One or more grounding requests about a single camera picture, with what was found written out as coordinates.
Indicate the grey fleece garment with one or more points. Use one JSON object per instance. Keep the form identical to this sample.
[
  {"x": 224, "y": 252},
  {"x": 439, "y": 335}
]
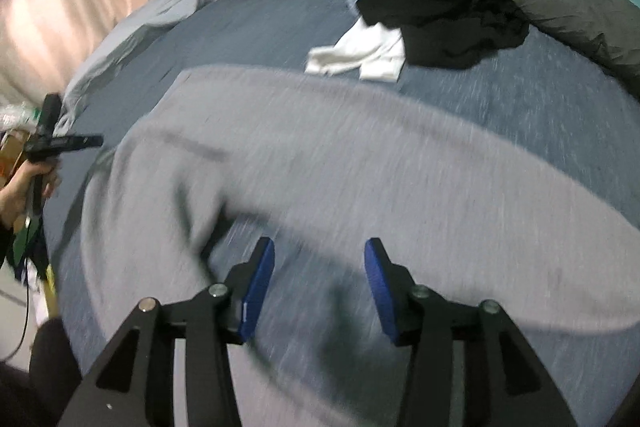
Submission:
[{"x": 350, "y": 157}]

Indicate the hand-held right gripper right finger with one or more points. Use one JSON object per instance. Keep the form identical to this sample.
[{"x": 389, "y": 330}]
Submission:
[{"x": 381, "y": 297}]

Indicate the light grey sheet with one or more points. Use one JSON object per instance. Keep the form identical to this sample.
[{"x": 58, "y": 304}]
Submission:
[{"x": 140, "y": 32}]

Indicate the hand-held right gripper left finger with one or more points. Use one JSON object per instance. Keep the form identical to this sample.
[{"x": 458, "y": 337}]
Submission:
[{"x": 257, "y": 292}]

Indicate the person's leg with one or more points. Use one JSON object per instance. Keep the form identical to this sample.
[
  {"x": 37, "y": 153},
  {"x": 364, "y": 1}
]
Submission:
[{"x": 45, "y": 357}]

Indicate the cardboard box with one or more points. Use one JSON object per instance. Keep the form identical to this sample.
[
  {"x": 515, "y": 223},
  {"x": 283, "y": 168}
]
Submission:
[{"x": 12, "y": 157}]

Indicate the plastic bag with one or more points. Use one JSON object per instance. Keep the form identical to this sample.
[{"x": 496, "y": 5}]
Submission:
[{"x": 12, "y": 114}]

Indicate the crumpled white garment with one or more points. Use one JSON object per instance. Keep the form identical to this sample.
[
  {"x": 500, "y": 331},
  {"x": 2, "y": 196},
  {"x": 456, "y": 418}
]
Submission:
[{"x": 370, "y": 52}]

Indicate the person's left hand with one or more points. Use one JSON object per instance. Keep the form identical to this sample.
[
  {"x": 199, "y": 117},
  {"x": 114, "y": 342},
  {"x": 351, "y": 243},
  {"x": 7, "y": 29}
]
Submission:
[{"x": 17, "y": 197}]

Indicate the crumpled black garment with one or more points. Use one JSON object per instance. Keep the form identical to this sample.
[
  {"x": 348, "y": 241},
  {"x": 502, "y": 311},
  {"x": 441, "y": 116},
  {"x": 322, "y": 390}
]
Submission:
[{"x": 450, "y": 22}]

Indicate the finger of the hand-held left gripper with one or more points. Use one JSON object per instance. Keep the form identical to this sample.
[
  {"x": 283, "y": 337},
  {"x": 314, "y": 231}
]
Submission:
[{"x": 77, "y": 142}]

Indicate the blue patterned bed cover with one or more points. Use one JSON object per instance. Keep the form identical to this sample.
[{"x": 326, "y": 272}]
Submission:
[{"x": 475, "y": 82}]

